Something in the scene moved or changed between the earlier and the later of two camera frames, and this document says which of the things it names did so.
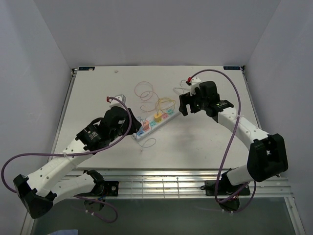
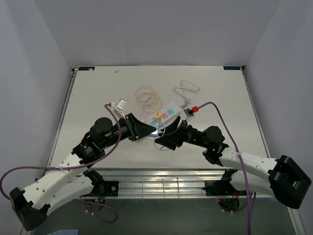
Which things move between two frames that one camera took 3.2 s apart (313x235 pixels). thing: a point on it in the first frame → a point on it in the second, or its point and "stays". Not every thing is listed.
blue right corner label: x=232 y=68 stays
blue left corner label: x=86 y=68 stays
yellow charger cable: x=166 y=101 → x=148 y=92
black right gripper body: x=194 y=101 → x=191 y=136
